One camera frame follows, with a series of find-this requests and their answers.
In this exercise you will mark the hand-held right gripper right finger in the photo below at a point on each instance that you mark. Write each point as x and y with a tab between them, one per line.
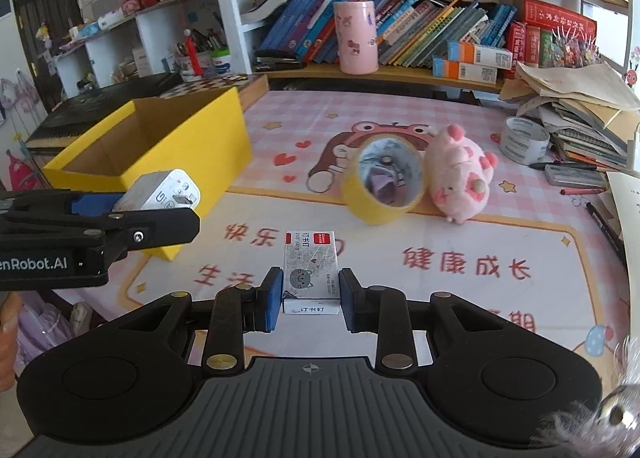
350	300

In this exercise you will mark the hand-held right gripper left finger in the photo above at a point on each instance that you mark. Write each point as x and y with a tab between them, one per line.
272	300

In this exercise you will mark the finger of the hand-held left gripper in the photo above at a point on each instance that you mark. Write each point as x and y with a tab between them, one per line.
50	203
150	230

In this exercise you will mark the white charger plug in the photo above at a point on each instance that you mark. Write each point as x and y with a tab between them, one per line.
165	188

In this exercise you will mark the white staple box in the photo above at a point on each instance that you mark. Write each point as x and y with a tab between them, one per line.
310	263

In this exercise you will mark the yellow tape roll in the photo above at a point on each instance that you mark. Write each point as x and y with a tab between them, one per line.
360	205

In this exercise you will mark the yellow cardboard box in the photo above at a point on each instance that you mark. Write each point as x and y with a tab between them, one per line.
200	147

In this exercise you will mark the pink plush pig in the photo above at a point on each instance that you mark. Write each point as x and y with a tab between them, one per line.
460	172

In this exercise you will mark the person's left hand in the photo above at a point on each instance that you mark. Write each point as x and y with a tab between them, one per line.
7	338

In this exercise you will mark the black piano keyboard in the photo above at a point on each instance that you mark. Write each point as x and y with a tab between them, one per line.
90	110

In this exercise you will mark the pink checked tablecloth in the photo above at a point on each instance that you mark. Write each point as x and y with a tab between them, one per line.
500	248

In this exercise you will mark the wooden chessboard box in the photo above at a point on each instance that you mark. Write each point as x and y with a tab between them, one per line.
220	83

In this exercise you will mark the red tassel ornament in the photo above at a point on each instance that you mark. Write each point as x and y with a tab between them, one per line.
192	55

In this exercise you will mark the white and green cup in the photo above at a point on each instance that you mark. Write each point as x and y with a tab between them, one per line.
221	62

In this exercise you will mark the dark wooden door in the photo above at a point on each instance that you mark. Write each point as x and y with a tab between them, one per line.
45	12

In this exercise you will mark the white side shelf unit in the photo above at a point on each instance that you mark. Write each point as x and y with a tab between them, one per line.
150	27

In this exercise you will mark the black stapler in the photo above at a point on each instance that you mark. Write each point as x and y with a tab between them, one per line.
277	60

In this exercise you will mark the clear tape roll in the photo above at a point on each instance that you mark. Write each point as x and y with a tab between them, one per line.
520	147

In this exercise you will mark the black marker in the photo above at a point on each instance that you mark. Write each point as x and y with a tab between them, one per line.
562	166

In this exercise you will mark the red pencil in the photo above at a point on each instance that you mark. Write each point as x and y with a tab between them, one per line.
580	192

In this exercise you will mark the grey pencil case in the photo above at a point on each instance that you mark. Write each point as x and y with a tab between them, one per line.
575	177

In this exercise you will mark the pink cylindrical holder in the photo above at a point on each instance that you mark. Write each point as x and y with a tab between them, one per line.
356	37

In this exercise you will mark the black pen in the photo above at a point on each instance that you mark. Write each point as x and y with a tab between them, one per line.
607	233

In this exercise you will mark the row of slanted books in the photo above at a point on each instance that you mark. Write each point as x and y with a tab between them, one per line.
425	32

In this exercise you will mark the pile of books and papers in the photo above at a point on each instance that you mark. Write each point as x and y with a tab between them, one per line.
575	107

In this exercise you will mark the red boxed book set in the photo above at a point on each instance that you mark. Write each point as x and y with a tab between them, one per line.
525	50

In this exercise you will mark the white power adapter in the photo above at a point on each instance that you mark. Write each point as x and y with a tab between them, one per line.
635	152

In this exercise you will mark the red flat box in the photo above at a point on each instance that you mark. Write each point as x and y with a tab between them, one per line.
555	17

